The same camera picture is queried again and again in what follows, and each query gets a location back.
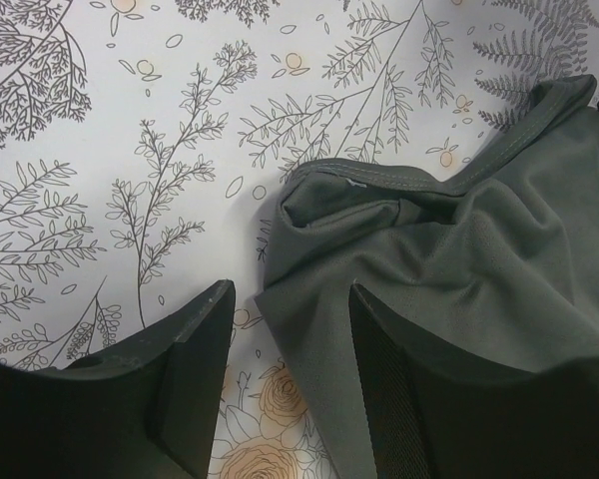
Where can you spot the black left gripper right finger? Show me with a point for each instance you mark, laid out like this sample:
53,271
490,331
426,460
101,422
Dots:
435,410

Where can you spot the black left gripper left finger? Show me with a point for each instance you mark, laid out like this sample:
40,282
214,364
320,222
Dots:
145,407

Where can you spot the floral patterned table mat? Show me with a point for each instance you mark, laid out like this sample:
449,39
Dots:
143,145

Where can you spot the dark grey t-shirt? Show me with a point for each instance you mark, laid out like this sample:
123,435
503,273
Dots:
501,260

